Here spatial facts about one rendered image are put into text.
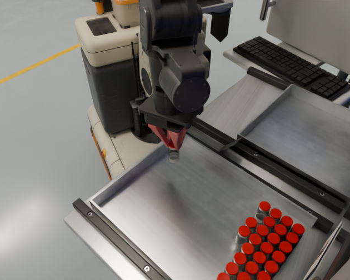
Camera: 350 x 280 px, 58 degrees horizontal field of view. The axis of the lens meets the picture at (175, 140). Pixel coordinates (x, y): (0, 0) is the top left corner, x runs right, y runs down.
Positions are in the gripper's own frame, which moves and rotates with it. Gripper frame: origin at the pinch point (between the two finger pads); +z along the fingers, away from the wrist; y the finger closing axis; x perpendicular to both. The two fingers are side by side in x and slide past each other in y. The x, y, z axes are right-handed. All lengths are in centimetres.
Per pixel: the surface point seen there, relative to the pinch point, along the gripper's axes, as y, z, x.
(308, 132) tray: 21.5, 10.4, 27.8
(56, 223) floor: -78, 91, 7
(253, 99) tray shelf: 5.4, 8.9, 33.8
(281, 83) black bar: 10.5, 7.1, 41.7
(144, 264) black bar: 5.0, 9.2, -19.9
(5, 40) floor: -246, 71, 118
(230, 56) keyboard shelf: -13, 14, 64
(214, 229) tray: 12.2, 11.1, -7.1
